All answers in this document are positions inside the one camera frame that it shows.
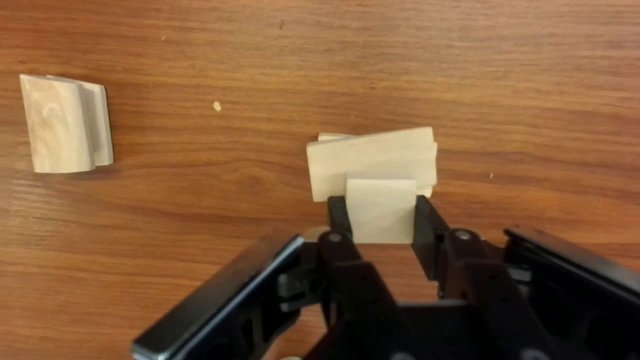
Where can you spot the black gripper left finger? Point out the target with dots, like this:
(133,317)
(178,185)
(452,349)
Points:
(346,273)

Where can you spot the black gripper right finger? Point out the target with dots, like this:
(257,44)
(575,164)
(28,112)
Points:
(452,267)

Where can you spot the small wooden block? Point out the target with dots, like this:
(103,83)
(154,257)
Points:
(380,211)

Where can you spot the flat wooden plate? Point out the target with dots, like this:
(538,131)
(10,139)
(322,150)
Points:
(372,161)
(330,136)

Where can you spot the wooden plate on arch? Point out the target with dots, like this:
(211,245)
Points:
(56,122)

